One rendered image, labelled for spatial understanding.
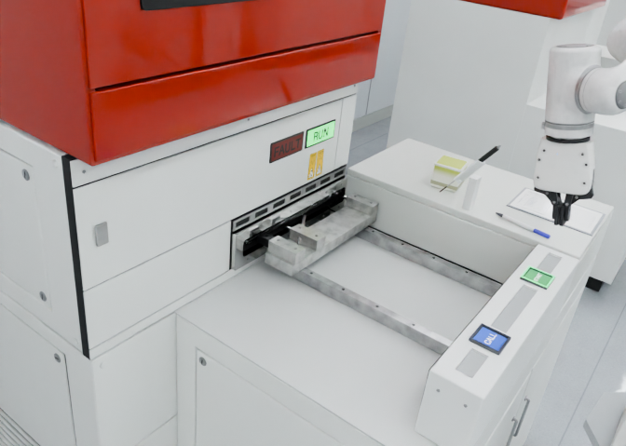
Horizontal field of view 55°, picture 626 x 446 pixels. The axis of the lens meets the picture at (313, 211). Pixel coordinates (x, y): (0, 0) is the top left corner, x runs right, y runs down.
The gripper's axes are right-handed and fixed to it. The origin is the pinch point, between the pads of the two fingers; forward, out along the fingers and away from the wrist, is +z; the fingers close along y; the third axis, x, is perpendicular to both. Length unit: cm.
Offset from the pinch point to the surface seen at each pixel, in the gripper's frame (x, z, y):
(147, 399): -54, 35, -67
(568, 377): 102, 110, -17
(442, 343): -18.9, 23.8, -15.6
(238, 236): -29, 6, -59
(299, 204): -7, 6, -59
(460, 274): 8.0, 22.6, -23.7
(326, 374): -39, 24, -30
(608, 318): 157, 111, -14
